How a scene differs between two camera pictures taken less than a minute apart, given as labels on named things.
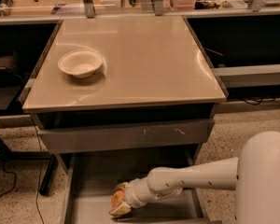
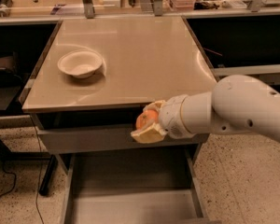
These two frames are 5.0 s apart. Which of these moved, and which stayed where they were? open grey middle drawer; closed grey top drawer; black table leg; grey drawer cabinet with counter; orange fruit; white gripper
Moved: white gripper; orange fruit
Stayed: grey drawer cabinet with counter; closed grey top drawer; open grey middle drawer; black table leg
